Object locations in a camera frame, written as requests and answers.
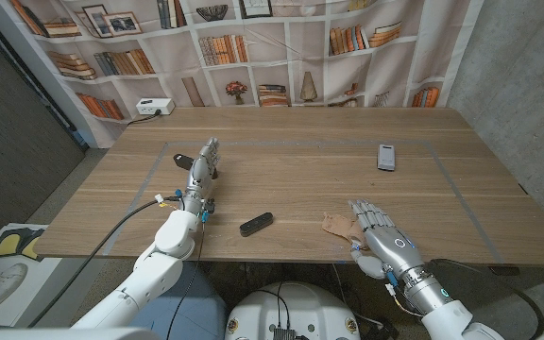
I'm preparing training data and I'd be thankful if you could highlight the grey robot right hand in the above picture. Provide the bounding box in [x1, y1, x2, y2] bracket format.
[347, 198, 428, 281]

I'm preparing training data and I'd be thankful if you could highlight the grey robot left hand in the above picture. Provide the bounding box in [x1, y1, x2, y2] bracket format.
[181, 136, 221, 203]

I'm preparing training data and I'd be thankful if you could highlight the tan adhesive wrap roll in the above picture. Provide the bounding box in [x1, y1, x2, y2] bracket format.
[321, 212, 370, 249]

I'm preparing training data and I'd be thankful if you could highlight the long black TV remote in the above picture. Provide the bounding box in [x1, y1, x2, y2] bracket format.
[173, 153, 219, 181]

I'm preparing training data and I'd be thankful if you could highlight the small black oblong remote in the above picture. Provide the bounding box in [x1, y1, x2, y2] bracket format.
[239, 212, 275, 238]

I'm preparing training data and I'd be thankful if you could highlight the white power strip box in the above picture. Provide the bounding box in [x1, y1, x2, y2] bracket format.
[135, 97, 177, 116]

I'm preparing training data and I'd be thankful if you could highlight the small grey remote control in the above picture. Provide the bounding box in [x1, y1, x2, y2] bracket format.
[377, 144, 397, 172]

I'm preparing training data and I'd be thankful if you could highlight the black power brick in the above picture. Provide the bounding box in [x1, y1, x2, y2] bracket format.
[365, 316, 400, 340]

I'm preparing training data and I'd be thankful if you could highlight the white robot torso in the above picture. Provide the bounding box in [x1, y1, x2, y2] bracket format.
[224, 281, 362, 340]

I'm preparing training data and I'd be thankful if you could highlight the printed bookshelf backdrop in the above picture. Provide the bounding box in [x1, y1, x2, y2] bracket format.
[0, 0, 485, 150]

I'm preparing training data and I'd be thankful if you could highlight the white floor mat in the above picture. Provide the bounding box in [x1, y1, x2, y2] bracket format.
[0, 222, 65, 328]

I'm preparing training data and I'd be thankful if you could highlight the black yellow floor marker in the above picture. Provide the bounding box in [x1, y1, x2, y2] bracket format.
[0, 227, 47, 262]

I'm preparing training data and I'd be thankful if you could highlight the white sneaker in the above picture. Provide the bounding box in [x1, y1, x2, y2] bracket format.
[0, 263, 30, 327]

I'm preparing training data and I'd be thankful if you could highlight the black power strip cable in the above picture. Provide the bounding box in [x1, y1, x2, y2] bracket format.
[125, 109, 162, 127]

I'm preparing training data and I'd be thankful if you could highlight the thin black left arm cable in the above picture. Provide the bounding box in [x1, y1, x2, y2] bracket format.
[165, 219, 207, 340]

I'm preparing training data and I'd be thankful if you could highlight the black torso cable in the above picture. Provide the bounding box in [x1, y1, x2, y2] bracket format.
[251, 281, 293, 332]

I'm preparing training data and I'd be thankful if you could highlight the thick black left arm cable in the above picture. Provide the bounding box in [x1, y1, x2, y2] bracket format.
[25, 195, 182, 328]

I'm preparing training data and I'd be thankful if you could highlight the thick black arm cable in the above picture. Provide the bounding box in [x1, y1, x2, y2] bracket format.
[427, 257, 544, 340]
[25, 195, 182, 328]

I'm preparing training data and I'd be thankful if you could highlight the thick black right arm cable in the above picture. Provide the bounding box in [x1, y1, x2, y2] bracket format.
[427, 257, 544, 340]

